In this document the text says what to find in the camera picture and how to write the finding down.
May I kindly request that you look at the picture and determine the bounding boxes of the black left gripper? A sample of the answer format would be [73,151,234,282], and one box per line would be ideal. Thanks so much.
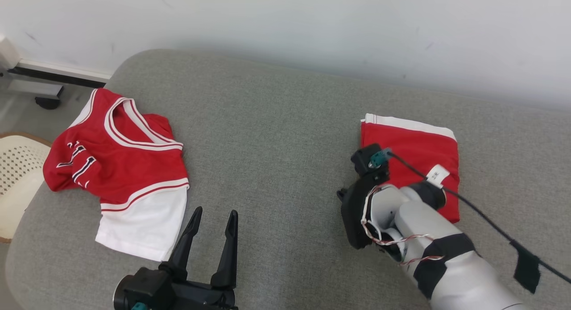
[160,207,239,310]

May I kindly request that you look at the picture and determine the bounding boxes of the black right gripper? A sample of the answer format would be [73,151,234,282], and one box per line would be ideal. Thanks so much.
[337,172,391,250]

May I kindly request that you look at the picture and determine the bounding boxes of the red white shorts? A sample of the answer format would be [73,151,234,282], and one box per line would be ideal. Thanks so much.
[360,113,460,224]

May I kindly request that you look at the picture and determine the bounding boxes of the red white basketball jersey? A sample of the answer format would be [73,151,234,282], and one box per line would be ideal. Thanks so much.
[43,88,190,262]

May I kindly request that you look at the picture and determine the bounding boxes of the beige perforated chair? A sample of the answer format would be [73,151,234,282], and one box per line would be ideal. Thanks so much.
[0,132,52,244]

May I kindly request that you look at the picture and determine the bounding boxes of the right camera cable teal plug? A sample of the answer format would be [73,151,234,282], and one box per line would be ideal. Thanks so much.
[368,148,571,294]

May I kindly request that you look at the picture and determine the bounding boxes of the grey metal frame black foot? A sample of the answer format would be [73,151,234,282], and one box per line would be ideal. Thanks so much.
[0,76,64,110]

